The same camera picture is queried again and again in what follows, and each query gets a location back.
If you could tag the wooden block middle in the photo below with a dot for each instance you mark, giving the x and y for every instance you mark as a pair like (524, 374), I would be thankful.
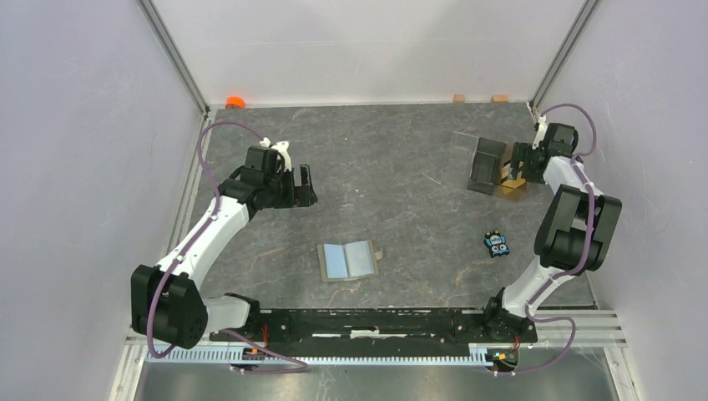
(499, 98)

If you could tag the white slotted cable duct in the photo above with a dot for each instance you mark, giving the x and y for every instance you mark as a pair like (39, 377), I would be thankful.
(239, 354)

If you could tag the olive card holder wallet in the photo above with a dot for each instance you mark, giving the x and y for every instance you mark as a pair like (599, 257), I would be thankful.
(348, 262)

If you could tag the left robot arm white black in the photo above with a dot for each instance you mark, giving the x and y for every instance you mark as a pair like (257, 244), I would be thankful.
(166, 303)

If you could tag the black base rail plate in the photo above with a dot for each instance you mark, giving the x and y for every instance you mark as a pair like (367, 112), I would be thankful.
(381, 332)

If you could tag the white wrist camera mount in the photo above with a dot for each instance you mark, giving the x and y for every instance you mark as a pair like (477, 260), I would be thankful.
(282, 147)
(541, 129)

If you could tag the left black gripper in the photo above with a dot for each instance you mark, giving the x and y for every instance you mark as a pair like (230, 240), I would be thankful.
(297, 196)

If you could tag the black blue owl sticker toy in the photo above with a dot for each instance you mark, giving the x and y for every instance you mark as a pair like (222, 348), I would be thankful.
(496, 244)

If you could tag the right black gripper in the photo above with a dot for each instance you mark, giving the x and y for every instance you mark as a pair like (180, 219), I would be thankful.
(523, 153)

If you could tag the clear three-compartment plastic box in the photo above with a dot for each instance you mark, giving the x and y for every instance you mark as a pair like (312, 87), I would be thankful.
(482, 165)

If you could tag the silver credit card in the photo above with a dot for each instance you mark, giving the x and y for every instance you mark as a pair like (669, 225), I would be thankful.
(510, 182)

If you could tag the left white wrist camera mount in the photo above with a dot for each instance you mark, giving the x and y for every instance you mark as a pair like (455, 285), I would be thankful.
(282, 147)

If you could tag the orange round cap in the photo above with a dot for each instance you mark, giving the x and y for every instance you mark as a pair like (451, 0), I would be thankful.
(234, 102)

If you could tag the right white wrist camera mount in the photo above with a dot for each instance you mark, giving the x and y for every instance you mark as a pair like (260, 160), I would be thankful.
(541, 129)

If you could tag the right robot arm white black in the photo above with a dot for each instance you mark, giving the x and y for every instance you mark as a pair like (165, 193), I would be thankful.
(574, 235)

